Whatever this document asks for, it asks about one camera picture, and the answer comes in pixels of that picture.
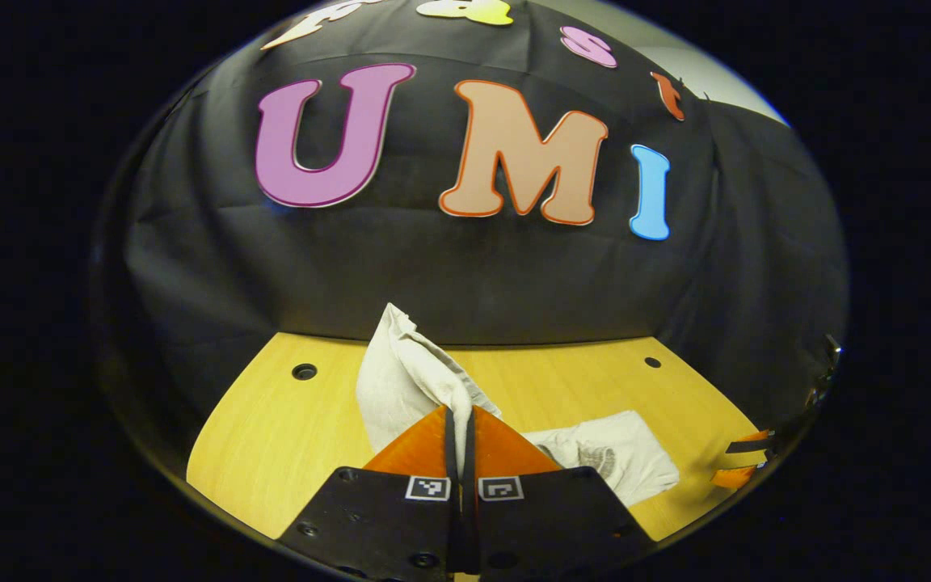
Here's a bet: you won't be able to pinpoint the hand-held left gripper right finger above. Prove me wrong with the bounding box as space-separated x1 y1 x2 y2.
465 406 656 579

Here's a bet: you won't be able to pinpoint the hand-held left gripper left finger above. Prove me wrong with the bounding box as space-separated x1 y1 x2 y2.
280 406 462 579

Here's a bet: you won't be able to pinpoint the white jeans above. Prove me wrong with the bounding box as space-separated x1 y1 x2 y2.
355 303 680 508

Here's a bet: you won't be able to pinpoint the black backdrop cloth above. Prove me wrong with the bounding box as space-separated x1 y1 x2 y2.
94 0 850 453

